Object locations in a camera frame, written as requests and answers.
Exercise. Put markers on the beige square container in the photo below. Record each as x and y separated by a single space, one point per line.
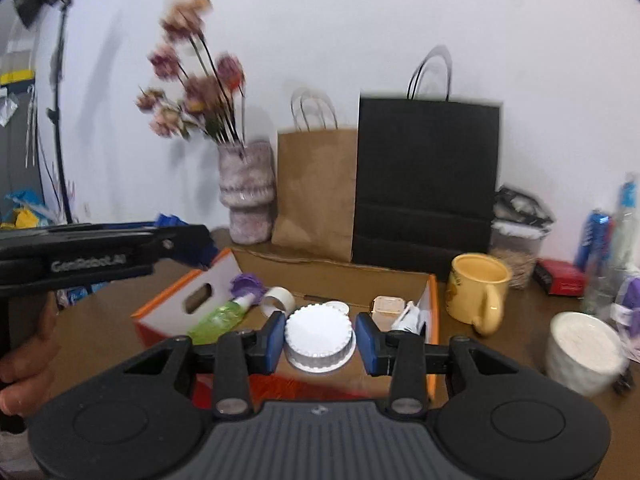
387 307

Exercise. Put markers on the clear container with black lid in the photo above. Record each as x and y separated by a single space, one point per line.
520 250

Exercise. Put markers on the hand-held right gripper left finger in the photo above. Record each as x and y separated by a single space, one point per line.
276 342

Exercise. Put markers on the blue plastic bag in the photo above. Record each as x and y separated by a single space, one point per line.
22 199

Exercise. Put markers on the flat red box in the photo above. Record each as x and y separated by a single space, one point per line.
560 277

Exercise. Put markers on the dried pink flowers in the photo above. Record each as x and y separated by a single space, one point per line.
200 85

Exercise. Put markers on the blue drink can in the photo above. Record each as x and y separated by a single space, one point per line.
592 237

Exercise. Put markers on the pink white ceramic vase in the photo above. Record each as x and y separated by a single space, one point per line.
247 195

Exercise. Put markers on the yellow mug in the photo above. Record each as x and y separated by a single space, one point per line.
475 290

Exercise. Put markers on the white tape roll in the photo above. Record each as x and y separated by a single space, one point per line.
280 301

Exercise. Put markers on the yellow bag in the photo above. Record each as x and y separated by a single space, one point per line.
25 219

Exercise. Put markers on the yellow and black box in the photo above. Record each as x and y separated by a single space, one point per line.
15 76

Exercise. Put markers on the person's left hand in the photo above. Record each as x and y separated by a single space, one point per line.
27 360

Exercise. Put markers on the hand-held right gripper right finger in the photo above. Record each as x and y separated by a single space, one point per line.
364 345

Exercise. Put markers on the white textured bowl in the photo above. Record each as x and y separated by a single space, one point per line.
582 352

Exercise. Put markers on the brown paper bag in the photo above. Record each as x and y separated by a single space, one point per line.
315 195

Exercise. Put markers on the grey refrigerator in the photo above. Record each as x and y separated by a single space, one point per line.
17 160

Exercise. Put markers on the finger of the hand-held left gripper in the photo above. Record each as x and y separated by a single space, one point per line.
167 221
197 252

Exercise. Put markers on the black paper bag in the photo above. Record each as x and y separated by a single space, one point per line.
425 185

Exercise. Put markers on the purple lid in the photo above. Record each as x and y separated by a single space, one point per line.
246 287

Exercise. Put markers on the red cardboard box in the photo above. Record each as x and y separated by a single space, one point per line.
170 310

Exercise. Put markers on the green plastic bottle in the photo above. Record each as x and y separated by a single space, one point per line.
220 317

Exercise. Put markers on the white ridged lid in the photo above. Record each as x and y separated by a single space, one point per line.
320 337

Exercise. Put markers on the clear folded umbrella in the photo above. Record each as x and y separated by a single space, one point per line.
31 125

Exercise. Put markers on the purple and white box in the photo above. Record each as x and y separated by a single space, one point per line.
631 315

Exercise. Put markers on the clear glass bottle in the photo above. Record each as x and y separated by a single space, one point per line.
625 230

